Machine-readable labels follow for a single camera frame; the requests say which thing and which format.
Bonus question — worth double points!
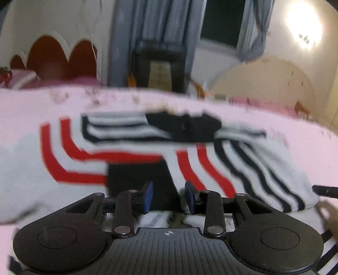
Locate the red scalloped headboard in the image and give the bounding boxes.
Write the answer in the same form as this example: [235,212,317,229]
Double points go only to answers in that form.
[10,35,99,80]

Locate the dark window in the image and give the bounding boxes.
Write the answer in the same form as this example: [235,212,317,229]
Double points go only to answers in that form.
[199,0,247,49]

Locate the white red navy striped sweater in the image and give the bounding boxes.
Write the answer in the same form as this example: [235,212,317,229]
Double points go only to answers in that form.
[0,110,338,275]

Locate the person's right hand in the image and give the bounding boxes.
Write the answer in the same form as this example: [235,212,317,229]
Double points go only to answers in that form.
[317,200,338,240]

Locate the red patterned cushion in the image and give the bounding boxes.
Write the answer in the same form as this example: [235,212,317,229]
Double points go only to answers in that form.
[0,67,13,88]

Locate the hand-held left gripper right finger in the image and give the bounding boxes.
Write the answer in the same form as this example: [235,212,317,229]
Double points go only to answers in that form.
[184,181,274,238]

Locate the wall lamp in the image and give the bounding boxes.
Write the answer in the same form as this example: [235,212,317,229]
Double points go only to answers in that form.
[284,3,324,49]

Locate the pink floral bedsheet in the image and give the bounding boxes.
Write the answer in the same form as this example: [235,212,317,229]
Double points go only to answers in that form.
[0,85,338,275]

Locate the beige arched footboard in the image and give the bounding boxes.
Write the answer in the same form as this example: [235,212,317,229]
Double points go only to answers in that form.
[211,56,317,122]

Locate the black padded chair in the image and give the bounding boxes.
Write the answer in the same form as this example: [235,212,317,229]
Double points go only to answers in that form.
[132,40,189,94]

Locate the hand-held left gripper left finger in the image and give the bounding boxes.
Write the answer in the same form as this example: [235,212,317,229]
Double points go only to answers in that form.
[65,181,154,238]

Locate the pink striped pillow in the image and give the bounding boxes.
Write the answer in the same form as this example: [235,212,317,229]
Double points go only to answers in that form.
[7,70,41,90]

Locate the grey blue curtain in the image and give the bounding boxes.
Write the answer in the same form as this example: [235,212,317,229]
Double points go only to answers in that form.
[109,0,272,89]

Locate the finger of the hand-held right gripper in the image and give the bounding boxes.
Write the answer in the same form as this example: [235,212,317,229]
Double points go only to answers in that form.
[312,184,338,199]

